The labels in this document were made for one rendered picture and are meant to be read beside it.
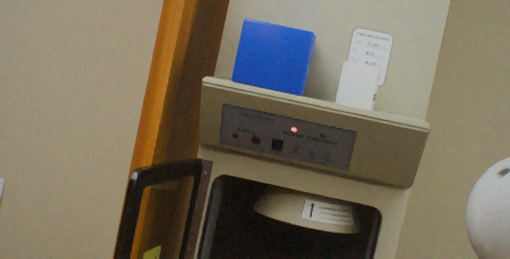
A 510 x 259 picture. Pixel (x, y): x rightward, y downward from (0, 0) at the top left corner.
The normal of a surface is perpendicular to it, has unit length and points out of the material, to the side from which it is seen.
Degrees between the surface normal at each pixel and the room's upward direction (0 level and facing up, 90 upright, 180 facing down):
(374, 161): 135
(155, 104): 90
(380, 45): 90
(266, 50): 90
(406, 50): 90
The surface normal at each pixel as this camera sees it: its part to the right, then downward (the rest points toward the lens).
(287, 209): -0.38, -0.44
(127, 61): -0.09, 0.04
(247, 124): -0.21, 0.72
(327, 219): 0.31, -0.29
